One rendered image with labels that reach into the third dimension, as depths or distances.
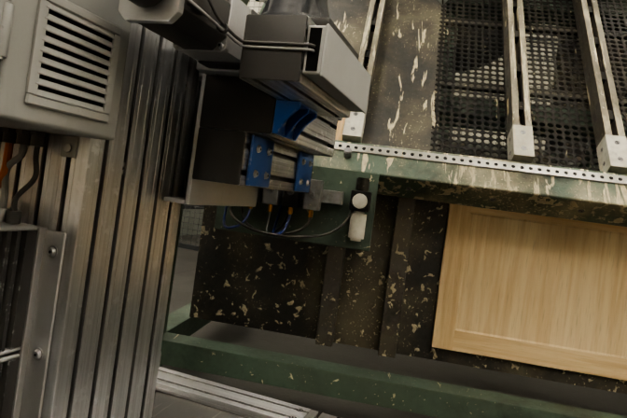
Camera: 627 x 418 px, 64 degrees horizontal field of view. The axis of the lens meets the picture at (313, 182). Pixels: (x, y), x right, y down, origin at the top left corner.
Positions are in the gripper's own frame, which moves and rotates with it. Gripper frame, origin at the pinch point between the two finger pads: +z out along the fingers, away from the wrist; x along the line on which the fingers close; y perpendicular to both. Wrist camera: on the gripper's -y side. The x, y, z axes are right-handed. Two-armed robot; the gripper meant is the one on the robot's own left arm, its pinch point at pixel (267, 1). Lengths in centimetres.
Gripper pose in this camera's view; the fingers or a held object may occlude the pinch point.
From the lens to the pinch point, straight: 205.2
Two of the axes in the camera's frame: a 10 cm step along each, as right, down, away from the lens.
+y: -7.0, 5.7, -4.2
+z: 0.6, 6.4, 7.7
